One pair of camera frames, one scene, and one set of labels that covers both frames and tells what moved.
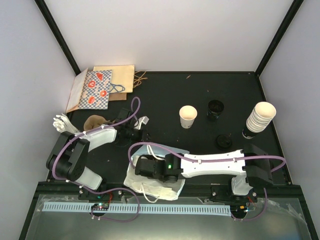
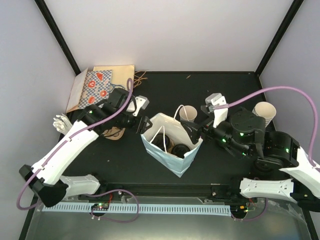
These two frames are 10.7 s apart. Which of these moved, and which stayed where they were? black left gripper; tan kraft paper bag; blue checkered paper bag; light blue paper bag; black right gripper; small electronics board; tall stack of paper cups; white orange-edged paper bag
Moved: black left gripper; light blue paper bag; black right gripper
Stayed: tan kraft paper bag; white orange-edged paper bag; small electronics board; tall stack of paper cups; blue checkered paper bag
